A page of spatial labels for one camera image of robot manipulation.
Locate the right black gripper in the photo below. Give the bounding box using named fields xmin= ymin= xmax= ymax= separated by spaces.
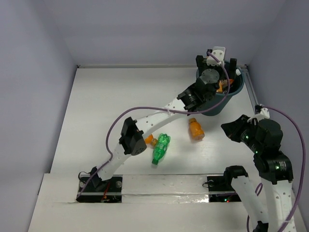
xmin=220 ymin=113 xmax=263 ymax=152

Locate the tall orange bottle white cap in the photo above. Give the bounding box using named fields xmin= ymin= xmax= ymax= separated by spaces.
xmin=216 ymin=69 xmax=241 ymax=94

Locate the small orange juice bottle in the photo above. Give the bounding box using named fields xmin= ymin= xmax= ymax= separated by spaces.
xmin=188 ymin=118 xmax=205 ymax=141

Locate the crushed green plastic bottle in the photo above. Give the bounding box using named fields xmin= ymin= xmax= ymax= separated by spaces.
xmin=150 ymin=133 xmax=171 ymax=165

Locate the small orange bottle white label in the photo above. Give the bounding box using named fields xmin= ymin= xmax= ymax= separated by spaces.
xmin=144 ymin=134 xmax=158 ymax=147

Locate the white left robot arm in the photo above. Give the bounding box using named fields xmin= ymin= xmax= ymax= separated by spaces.
xmin=87 ymin=50 xmax=243 ymax=191

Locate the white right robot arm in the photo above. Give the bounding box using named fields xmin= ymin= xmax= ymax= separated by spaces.
xmin=221 ymin=104 xmax=296 ymax=232

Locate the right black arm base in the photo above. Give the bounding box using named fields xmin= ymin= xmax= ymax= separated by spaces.
xmin=202 ymin=175 xmax=241 ymax=203

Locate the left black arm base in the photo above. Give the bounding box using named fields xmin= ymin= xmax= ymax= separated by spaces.
xmin=76 ymin=172 xmax=123 ymax=203

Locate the dark teal plastic bin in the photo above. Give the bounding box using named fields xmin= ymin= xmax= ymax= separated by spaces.
xmin=197 ymin=60 xmax=244 ymax=116

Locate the silver tape strip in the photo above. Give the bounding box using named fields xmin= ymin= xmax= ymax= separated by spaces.
xmin=121 ymin=174 xmax=209 ymax=204

